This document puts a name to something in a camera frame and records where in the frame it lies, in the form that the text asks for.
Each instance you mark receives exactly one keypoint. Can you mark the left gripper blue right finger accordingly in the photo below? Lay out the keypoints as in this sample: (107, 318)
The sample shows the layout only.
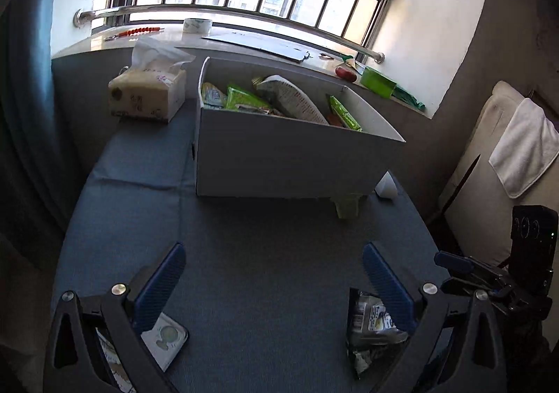
(397, 289)

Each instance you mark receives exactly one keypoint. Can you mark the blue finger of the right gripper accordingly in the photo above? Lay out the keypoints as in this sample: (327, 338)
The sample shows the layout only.
(454, 264)

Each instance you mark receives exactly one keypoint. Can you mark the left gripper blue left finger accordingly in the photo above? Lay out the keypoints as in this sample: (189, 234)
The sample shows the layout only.
(152, 286)

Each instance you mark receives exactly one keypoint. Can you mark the black silver snack bag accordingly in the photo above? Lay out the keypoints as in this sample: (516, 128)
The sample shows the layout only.
(372, 338)

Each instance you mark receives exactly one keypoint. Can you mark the lime green small snack bag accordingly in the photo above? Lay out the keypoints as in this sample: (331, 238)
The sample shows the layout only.
(346, 119)

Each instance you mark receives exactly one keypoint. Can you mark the pale yellow chip bag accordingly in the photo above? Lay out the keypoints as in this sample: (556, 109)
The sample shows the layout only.
(212, 96)

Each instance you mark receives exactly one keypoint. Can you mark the green seaweed snack bag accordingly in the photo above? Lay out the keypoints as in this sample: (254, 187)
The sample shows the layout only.
(239, 99)

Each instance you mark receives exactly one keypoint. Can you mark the white printed tall snack bag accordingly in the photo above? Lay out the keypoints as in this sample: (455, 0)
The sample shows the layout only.
(289, 99)

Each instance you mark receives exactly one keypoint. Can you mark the smartphone with white case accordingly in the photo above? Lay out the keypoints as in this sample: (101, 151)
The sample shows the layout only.
(164, 341)

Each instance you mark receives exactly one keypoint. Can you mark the white remote device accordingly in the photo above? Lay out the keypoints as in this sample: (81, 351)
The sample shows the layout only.
(386, 188)

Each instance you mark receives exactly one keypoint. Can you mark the blue table cloth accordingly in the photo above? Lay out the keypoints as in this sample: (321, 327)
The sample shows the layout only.
(265, 291)

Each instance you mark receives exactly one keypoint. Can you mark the white towel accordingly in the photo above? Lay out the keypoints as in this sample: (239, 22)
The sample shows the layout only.
(526, 149)

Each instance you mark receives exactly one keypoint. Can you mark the teal curtain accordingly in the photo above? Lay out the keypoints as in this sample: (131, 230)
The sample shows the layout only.
(37, 171)

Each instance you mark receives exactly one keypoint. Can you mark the white cardboard box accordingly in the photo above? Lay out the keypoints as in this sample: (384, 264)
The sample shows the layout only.
(240, 154)

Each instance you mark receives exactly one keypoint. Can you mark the green plastic bag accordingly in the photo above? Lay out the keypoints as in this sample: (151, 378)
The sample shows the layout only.
(399, 93)

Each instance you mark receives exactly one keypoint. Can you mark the green tape roll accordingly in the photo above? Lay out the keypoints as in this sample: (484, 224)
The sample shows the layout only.
(377, 82)

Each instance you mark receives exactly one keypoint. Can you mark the tissue pack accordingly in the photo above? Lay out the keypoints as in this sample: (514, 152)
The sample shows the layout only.
(154, 86)

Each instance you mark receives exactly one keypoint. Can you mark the red small object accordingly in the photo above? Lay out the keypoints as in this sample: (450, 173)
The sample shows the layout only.
(346, 74)

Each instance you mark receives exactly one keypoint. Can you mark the clear tape roll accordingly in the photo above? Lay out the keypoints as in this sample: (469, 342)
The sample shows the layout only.
(197, 26)

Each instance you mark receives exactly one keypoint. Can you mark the steel window rail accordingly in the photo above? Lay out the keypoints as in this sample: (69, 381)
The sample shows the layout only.
(236, 18)

